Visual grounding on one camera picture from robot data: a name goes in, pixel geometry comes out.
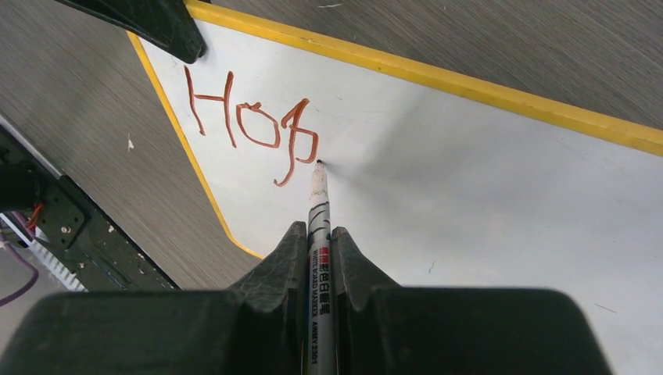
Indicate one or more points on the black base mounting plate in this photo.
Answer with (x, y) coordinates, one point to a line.
(77, 231)

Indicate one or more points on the aluminium front frame rail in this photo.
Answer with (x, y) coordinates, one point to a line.
(18, 224)

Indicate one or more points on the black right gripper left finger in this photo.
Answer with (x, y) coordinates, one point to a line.
(252, 327)

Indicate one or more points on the brown whiteboard marker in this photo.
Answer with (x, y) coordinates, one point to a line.
(321, 355)

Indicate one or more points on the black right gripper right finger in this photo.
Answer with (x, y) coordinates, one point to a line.
(385, 328)

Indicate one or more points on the yellow framed whiteboard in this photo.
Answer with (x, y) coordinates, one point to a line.
(442, 179)

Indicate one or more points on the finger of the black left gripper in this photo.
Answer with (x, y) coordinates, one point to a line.
(167, 24)

